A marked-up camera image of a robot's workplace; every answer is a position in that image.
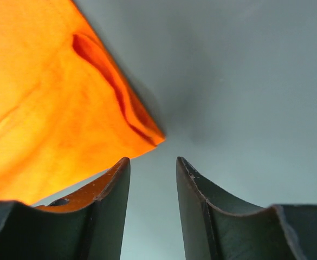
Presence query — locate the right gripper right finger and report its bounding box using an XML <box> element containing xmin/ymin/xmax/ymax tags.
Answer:
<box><xmin>176</xmin><ymin>157</ymin><xmax>317</xmax><ymax>259</ymax></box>

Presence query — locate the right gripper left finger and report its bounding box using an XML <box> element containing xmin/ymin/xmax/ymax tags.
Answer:
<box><xmin>0</xmin><ymin>158</ymin><xmax>131</xmax><ymax>259</ymax></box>

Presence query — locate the orange t shirt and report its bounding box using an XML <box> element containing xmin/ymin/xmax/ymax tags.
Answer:
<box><xmin>0</xmin><ymin>1</ymin><xmax>164</xmax><ymax>204</ymax></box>

